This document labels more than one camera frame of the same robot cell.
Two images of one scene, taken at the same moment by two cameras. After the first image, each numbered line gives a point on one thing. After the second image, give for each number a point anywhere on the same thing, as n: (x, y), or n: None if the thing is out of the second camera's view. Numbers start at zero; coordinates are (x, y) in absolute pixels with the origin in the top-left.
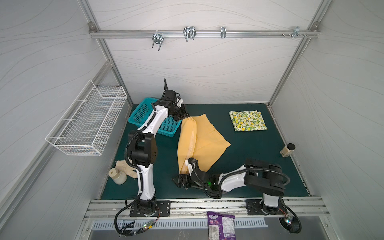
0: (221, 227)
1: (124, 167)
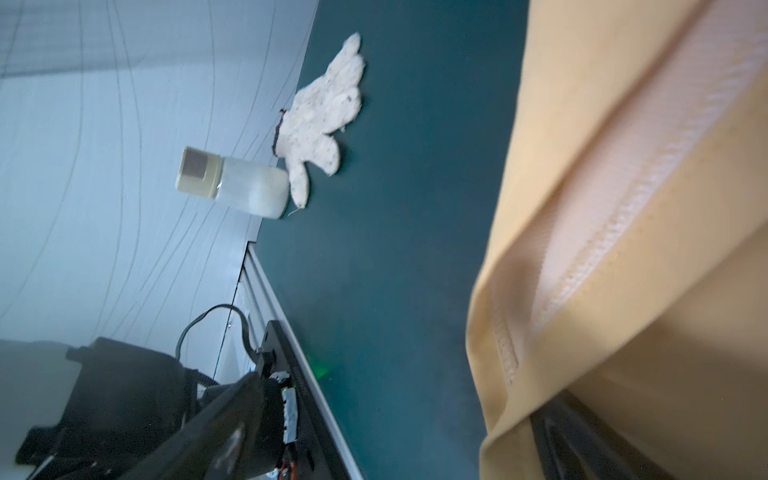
0: None
1: (306, 129)
